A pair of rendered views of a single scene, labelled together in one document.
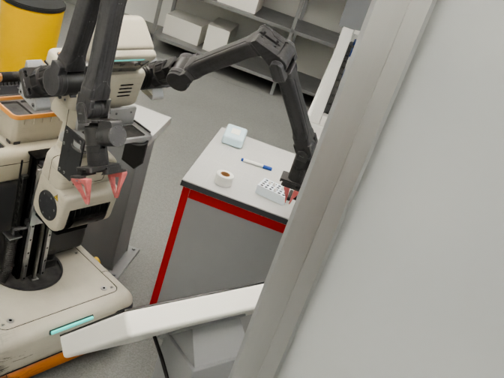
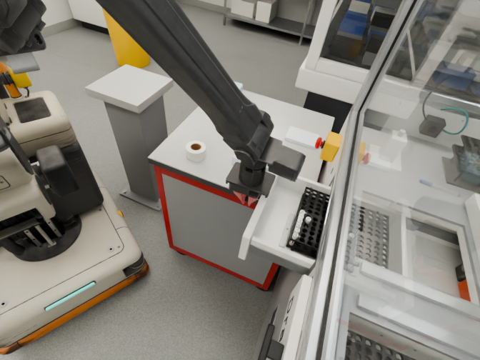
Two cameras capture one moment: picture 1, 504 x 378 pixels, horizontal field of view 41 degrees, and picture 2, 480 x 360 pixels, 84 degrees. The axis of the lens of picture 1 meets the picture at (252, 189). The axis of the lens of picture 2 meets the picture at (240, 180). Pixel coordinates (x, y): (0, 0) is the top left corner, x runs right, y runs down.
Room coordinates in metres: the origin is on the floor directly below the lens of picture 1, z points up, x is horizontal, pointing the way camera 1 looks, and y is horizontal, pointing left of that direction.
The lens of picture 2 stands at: (1.70, -0.19, 1.43)
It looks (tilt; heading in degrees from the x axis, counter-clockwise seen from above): 47 degrees down; 12
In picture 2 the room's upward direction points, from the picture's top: 9 degrees clockwise
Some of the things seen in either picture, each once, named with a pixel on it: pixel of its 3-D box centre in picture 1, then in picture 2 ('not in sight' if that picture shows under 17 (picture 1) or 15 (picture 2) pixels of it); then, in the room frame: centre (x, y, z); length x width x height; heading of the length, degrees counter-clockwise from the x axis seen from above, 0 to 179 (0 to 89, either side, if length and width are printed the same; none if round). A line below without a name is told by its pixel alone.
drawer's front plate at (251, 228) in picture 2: not in sight; (263, 203); (2.14, -0.17, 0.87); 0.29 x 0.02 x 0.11; 176
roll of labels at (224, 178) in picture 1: (223, 178); (196, 151); (2.35, 0.12, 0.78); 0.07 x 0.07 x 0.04
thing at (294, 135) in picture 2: not in sight; (301, 137); (2.62, -0.23, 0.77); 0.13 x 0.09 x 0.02; 87
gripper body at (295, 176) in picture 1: (297, 174); (251, 171); (2.11, -0.13, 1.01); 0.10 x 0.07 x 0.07; 87
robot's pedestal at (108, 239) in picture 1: (115, 189); (143, 144); (2.67, 0.60, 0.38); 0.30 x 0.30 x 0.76; 86
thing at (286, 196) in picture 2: not in sight; (340, 236); (2.13, -0.38, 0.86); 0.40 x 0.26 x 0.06; 86
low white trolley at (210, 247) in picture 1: (242, 246); (243, 193); (2.56, -0.04, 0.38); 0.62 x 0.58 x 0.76; 176
